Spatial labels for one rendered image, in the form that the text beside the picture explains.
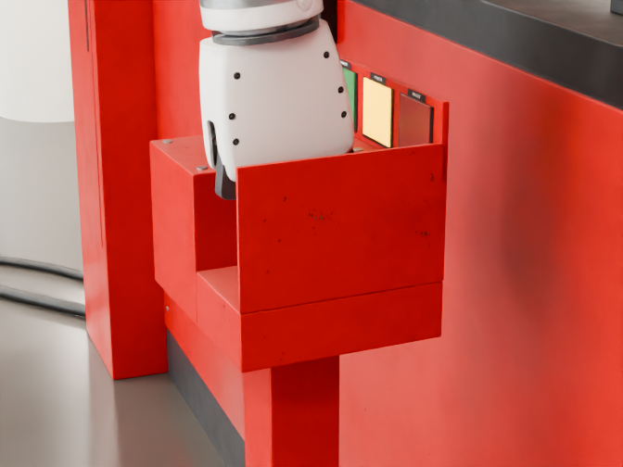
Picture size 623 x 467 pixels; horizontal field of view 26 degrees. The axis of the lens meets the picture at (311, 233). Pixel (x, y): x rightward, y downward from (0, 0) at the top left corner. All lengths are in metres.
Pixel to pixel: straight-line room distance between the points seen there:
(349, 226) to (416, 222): 0.05
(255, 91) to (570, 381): 0.36
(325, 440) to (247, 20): 0.36
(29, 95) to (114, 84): 2.05
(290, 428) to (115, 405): 1.37
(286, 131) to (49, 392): 1.61
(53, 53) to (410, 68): 3.07
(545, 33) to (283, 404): 0.35
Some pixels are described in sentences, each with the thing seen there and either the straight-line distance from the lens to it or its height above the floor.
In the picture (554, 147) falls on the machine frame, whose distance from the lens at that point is 1.08.
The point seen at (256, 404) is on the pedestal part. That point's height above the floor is 0.58.
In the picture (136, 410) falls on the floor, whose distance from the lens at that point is 2.40.
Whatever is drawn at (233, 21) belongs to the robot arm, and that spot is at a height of 0.90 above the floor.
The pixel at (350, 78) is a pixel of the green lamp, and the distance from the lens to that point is 1.08.
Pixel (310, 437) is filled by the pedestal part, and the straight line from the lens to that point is 1.08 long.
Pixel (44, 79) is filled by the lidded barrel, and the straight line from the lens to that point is 4.35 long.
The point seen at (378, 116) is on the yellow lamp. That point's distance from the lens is 1.04.
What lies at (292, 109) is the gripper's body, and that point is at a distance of 0.93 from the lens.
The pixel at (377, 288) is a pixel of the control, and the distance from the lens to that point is 0.97.
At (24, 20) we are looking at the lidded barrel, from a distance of 4.32.
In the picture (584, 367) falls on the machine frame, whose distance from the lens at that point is 1.08.
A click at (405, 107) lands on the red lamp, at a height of 0.83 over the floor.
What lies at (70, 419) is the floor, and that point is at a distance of 2.39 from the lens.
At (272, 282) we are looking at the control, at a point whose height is 0.73.
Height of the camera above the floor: 1.06
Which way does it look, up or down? 19 degrees down
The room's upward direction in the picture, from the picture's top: straight up
